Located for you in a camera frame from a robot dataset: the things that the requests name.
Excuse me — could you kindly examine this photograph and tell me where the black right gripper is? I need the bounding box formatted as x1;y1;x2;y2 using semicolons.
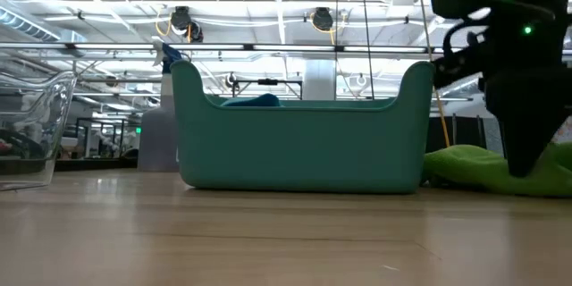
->
480;64;572;179

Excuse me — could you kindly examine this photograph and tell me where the thin black hanging cable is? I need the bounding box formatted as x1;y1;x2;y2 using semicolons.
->
333;0;341;101

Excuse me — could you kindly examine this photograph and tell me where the white column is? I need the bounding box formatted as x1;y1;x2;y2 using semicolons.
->
303;59;338;102

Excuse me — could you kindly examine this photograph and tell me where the small green microfiber towel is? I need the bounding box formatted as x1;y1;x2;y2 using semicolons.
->
422;141;572;199

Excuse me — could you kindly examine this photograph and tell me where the clear plastic basket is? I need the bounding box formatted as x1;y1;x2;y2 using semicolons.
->
0;70;79;192

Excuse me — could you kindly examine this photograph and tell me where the distant black workstation frame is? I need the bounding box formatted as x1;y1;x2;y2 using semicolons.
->
74;116;141;161

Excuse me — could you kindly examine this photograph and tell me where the blue microfiber towel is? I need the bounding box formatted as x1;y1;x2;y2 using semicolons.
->
221;93;284;109

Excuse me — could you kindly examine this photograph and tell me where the long yellow hanging cable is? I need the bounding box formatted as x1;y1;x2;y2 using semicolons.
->
415;0;452;150

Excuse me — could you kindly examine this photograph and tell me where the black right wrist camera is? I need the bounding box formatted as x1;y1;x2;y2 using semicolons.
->
431;46;492;91

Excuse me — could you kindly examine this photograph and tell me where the teal plastic basket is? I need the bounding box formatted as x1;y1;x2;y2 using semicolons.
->
170;59;436;196

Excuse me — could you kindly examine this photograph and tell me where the grey spray bottle blue head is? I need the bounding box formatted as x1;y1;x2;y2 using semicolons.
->
137;37;185;173

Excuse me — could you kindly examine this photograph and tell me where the distant black desk frame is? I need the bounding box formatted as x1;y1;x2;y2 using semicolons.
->
231;77;305;101

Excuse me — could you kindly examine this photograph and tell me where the long ceiling light rail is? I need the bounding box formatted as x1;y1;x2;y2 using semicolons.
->
0;40;572;55

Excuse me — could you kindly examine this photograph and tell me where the black partition panel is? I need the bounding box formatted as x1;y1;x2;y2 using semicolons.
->
426;114;505;154

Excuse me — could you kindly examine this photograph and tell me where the black ceiling cable reel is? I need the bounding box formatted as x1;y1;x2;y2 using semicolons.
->
310;6;335;34
170;5;206;45

